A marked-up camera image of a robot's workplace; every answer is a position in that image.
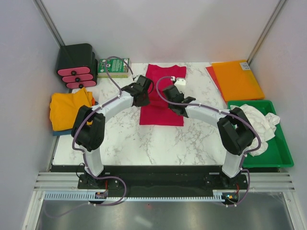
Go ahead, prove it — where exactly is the orange plastic folder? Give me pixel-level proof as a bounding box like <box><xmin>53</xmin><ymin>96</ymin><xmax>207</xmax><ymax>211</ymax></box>
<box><xmin>212</xmin><ymin>60</ymin><xmax>265</xmax><ymax>102</ymax></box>

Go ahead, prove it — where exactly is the green white box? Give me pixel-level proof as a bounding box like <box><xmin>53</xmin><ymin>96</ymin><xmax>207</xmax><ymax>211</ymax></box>
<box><xmin>97</xmin><ymin>58</ymin><xmax>130</xmax><ymax>78</ymax></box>

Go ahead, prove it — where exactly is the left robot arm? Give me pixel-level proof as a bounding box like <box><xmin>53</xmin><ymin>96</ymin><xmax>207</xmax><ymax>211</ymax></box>
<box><xmin>71</xmin><ymin>75</ymin><xmax>154</xmax><ymax>188</ymax></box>

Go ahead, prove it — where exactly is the green plastic tray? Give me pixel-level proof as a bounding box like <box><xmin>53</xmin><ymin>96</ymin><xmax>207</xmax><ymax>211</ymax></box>
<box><xmin>227</xmin><ymin>100</ymin><xmax>294</xmax><ymax>168</ymax></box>

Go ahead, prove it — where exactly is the blue folded t shirt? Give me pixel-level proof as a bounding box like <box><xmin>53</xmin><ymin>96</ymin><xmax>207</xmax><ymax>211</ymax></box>
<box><xmin>52</xmin><ymin>100</ymin><xmax>99</xmax><ymax>137</ymax></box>

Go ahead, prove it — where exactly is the yellow folded t shirt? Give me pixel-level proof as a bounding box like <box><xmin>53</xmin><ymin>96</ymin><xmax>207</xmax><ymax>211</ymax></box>
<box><xmin>49</xmin><ymin>88</ymin><xmax>95</xmax><ymax>131</ymax></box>

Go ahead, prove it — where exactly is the white crumpled t shirt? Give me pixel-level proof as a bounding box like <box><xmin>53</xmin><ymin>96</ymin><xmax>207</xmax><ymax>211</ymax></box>
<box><xmin>240</xmin><ymin>104</ymin><xmax>280</xmax><ymax>157</ymax></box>

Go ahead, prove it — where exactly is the black pink drawer organizer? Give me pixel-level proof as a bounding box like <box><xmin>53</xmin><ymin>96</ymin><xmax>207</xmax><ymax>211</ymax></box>
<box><xmin>56</xmin><ymin>43</ymin><xmax>98</xmax><ymax>89</ymax></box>

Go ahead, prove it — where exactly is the aluminium corner post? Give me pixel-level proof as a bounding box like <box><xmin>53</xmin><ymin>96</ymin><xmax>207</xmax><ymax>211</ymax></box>
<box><xmin>33</xmin><ymin>0</ymin><xmax>65</xmax><ymax>46</ymax></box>
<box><xmin>247</xmin><ymin>0</ymin><xmax>288</xmax><ymax>65</ymax></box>

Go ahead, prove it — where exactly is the magenta t shirt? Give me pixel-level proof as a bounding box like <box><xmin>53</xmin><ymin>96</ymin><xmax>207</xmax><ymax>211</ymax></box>
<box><xmin>139</xmin><ymin>64</ymin><xmax>187</xmax><ymax>127</ymax></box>

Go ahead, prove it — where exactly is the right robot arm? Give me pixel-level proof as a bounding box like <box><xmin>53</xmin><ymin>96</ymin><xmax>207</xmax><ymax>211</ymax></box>
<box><xmin>162</xmin><ymin>85</ymin><xmax>256</xmax><ymax>189</ymax></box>

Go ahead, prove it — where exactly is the left aluminium corner post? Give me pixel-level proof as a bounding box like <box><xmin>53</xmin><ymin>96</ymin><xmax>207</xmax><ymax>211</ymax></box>
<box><xmin>33</xmin><ymin>0</ymin><xmax>65</xmax><ymax>46</ymax></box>

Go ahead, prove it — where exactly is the red plastic folder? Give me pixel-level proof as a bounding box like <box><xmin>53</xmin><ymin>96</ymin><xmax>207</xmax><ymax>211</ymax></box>
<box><xmin>206</xmin><ymin>66</ymin><xmax>227</xmax><ymax>103</ymax></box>

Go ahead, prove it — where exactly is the right aluminium corner post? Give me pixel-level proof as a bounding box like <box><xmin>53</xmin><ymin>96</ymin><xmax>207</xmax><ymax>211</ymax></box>
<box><xmin>247</xmin><ymin>0</ymin><xmax>288</xmax><ymax>65</ymax></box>

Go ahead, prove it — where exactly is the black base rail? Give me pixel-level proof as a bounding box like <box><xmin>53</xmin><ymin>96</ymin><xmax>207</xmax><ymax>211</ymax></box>
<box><xmin>51</xmin><ymin>165</ymin><xmax>248</xmax><ymax>198</ymax></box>

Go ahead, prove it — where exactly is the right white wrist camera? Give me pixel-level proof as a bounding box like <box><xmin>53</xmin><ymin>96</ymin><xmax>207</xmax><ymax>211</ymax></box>
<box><xmin>171</xmin><ymin>76</ymin><xmax>186</xmax><ymax>93</ymax></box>

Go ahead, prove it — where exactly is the white cable duct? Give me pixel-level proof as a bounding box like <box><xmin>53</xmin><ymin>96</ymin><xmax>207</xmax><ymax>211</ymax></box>
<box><xmin>44</xmin><ymin>190</ymin><xmax>226</xmax><ymax>202</ymax></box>

